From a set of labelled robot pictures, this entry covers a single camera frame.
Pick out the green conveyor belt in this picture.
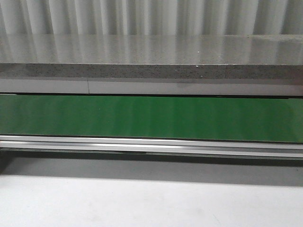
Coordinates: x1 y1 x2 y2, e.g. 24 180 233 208
0 95 303 143

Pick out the grey speckled stone counter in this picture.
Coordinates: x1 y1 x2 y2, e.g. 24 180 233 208
0 34 303 97

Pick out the white pleated curtain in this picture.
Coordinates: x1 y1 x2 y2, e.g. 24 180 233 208
0 0 303 35

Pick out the aluminium conveyor frame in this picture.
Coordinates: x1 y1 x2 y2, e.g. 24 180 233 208
0 135 303 160

